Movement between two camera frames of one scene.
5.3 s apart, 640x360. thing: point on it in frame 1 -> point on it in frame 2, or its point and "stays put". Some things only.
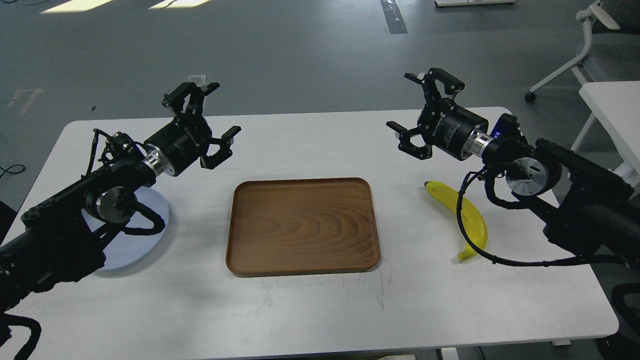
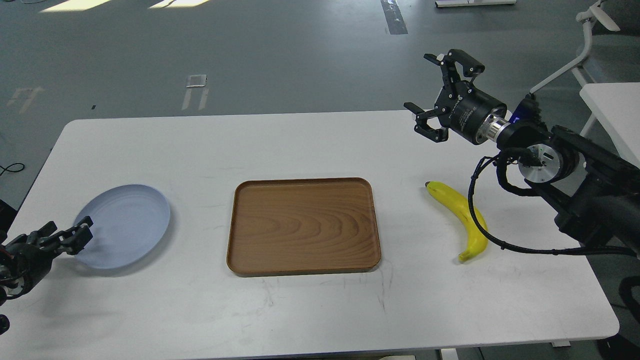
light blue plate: (131, 249) stays put
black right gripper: (446, 125) -> (462, 107)
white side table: (616, 108) stays put
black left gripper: (182, 140) -> (24, 264)
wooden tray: (300, 226) stays put
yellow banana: (472, 221) stays put
